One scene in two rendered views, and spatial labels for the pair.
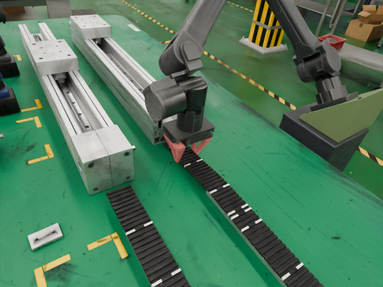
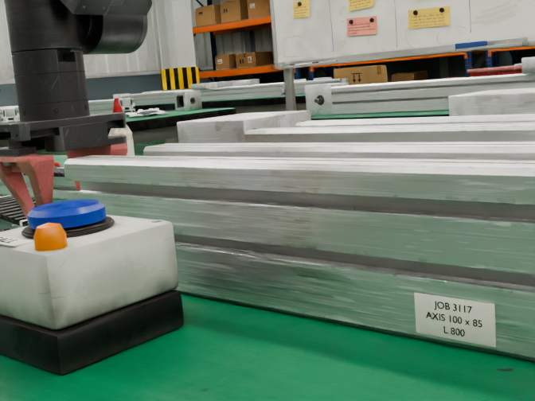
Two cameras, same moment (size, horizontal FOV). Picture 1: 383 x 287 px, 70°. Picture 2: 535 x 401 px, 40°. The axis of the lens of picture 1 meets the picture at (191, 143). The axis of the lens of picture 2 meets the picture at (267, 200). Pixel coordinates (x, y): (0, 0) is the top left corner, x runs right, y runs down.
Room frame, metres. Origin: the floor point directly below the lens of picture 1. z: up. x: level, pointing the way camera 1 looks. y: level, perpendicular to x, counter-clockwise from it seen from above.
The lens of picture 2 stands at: (1.14, 0.06, 0.91)
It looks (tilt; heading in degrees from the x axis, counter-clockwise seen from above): 9 degrees down; 169
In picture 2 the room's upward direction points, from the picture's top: 5 degrees counter-clockwise
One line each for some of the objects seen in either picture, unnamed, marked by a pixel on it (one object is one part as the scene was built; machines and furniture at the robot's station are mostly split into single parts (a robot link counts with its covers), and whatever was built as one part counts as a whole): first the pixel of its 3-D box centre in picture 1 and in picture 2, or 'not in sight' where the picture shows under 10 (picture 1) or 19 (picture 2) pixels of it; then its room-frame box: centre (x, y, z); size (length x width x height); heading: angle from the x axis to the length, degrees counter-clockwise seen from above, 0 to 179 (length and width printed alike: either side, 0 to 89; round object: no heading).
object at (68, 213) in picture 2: not in sight; (68, 222); (0.74, 0.03, 0.84); 0.04 x 0.04 x 0.02
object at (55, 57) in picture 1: (53, 60); not in sight; (0.77, 0.45, 0.87); 0.16 x 0.11 x 0.07; 37
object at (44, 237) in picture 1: (45, 236); not in sight; (0.25, 0.24, 0.78); 0.05 x 0.03 x 0.01; 130
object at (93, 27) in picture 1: (90, 29); not in sight; (1.09, 0.45, 0.87); 0.16 x 0.11 x 0.07; 37
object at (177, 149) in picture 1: (182, 144); (76, 177); (0.49, 0.02, 0.84); 0.07 x 0.07 x 0.09; 38
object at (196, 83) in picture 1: (190, 94); (48, 21); (0.49, 0.01, 0.97); 0.07 x 0.06 x 0.07; 136
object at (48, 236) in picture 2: not in sight; (49, 235); (0.79, 0.02, 0.85); 0.01 x 0.01 x 0.01
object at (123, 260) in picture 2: not in sight; (88, 277); (0.74, 0.04, 0.81); 0.10 x 0.08 x 0.06; 127
